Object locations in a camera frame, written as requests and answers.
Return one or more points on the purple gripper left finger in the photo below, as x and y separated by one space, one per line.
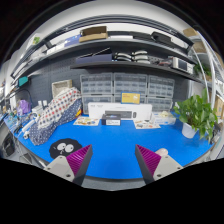
72 168

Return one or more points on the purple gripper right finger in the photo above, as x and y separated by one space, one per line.
154 166

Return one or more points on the pink computer mouse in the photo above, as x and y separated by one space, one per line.
162 152

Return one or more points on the black round mouse pad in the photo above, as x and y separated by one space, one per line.
64 147

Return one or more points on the blue table mat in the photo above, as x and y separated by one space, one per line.
114 146

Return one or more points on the leaflet right on mat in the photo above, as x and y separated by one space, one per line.
145 124

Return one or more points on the leaflet on mat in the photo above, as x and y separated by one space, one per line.
86 121
145 124

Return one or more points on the leaflet left on mat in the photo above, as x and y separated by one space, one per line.
86 121

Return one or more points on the white box by plant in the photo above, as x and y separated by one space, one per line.
163 118

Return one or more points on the small black box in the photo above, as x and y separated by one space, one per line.
111 119

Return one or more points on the white long keyboard box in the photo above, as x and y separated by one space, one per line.
127 111

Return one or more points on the patterned fabric cover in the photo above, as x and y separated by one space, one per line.
65 107

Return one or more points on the green potted plant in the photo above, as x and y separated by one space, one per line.
197 116

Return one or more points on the yellow label card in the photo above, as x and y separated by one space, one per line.
132 98

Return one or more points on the grey drawer cabinet right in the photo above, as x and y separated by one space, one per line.
160 93

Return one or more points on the grey drawer cabinet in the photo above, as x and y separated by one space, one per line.
96 88
160 93
124 82

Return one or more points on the purple bag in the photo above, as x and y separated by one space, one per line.
24 107

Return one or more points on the wicker basket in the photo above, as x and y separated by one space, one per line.
59 86

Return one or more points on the grey drawer cabinet left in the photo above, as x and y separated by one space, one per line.
96 88

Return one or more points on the grey drawer cabinet middle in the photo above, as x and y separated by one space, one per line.
124 82

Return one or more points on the lower black shelf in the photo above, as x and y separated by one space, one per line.
133 66

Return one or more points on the black shelf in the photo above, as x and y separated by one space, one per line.
133 66
115 43

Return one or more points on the white device on shelf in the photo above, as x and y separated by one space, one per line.
182 65

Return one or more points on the dark blue flat box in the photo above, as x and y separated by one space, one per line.
94 58

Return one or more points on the upper black shelf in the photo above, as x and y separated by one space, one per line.
115 43

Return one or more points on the cardboard box on shelf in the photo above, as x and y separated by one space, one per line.
93 33

